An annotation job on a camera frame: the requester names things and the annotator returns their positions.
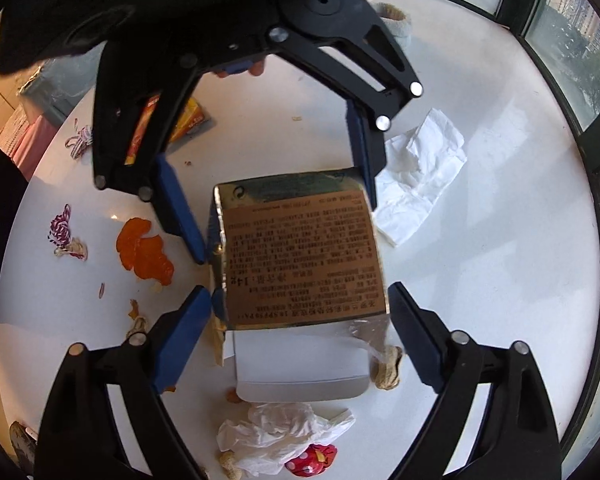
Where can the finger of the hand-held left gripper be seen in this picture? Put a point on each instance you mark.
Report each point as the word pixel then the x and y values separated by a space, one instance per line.
pixel 180 210
pixel 362 160

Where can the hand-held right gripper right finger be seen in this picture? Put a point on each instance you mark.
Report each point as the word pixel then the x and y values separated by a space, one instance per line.
pixel 419 335

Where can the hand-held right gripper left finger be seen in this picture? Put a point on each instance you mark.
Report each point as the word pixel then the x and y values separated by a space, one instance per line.
pixel 180 340

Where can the gold paper box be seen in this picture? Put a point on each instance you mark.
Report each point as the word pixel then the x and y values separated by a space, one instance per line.
pixel 300 245

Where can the person's left hand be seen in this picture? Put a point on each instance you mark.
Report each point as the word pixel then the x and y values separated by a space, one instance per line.
pixel 257 67

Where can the small orange peel piece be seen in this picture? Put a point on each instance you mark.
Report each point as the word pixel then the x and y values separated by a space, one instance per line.
pixel 134 309

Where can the crumpled white tissue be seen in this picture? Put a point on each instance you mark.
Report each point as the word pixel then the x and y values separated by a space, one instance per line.
pixel 419 170

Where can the red snack packet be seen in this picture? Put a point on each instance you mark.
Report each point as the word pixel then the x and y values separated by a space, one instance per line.
pixel 192 117

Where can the crumpled white plastic film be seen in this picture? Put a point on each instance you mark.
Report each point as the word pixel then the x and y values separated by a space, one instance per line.
pixel 280 430

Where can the red shiny candy wrapper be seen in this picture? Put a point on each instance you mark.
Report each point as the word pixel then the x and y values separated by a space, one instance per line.
pixel 310 460

